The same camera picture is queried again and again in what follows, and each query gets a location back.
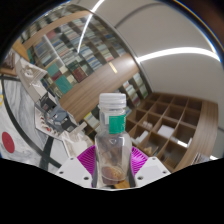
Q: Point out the wooden cubby shelf unit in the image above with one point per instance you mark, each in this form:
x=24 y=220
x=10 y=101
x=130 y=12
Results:
x=173 y=130

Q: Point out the clear bottle with green label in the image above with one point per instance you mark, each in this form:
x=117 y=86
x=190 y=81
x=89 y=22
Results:
x=113 y=146

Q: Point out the flat round red coaster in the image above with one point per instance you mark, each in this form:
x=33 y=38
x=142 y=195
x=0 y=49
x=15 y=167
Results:
x=8 y=142

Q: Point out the ceiling light strip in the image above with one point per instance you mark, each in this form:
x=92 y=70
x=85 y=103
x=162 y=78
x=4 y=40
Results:
x=180 y=51

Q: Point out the dark grey building model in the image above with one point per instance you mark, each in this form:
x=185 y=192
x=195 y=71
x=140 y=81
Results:
x=56 y=115

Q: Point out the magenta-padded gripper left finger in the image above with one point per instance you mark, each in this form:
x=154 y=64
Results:
x=73 y=170

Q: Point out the white architectural model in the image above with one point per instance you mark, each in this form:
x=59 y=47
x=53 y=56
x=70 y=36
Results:
x=30 y=73

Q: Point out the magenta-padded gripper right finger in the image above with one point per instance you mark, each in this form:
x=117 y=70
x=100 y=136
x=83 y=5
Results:
x=150 y=170

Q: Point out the brown model on wooden board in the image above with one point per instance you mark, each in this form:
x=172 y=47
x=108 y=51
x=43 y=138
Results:
x=8 y=61

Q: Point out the tall bookshelf with books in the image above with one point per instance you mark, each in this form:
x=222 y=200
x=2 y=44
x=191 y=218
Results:
x=73 y=50
x=136 y=88

